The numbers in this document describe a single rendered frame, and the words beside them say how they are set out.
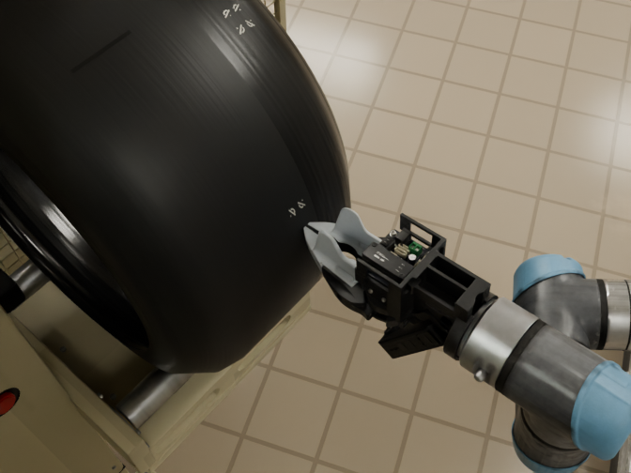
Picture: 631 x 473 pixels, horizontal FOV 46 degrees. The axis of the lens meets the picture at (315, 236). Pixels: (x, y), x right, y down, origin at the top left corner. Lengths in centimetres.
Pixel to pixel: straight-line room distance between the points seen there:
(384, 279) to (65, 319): 73
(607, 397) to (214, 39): 47
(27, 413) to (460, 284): 58
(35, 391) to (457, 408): 130
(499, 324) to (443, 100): 200
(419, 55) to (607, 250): 96
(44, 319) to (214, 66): 69
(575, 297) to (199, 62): 44
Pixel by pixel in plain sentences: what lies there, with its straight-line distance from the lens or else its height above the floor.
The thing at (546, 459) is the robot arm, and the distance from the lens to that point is 77.
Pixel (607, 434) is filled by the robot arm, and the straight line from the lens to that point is 66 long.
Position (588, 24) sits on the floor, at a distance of 305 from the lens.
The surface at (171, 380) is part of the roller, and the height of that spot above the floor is 92.
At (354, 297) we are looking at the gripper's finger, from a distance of 74.
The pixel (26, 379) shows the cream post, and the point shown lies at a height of 106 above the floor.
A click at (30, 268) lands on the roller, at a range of 121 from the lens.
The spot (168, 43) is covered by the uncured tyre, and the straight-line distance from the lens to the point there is 72.
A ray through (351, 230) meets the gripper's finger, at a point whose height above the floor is 126.
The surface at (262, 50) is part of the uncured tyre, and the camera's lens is 75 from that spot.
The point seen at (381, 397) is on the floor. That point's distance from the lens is 204.
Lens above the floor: 190
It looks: 57 degrees down
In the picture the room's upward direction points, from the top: straight up
